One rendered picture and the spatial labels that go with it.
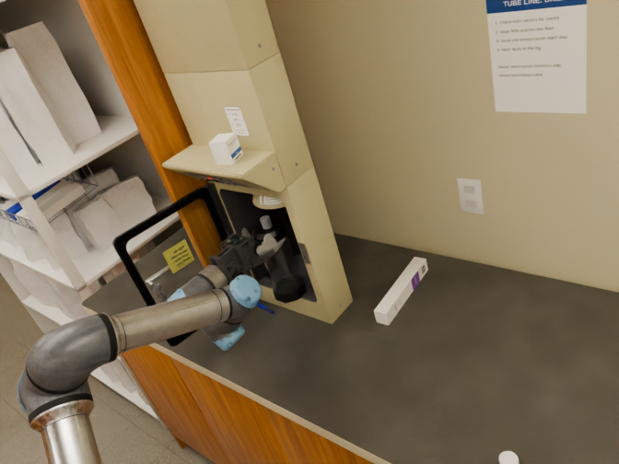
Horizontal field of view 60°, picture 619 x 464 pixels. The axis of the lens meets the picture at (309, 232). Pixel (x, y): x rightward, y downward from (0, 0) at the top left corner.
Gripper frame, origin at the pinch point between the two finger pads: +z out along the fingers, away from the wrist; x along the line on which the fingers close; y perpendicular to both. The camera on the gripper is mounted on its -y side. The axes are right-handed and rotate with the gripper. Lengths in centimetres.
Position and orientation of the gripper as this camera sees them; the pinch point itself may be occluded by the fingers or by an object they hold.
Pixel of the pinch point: (270, 238)
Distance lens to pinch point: 153.1
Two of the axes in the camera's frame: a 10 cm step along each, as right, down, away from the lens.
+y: -2.6, -8.2, -5.1
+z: 6.0, -5.5, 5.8
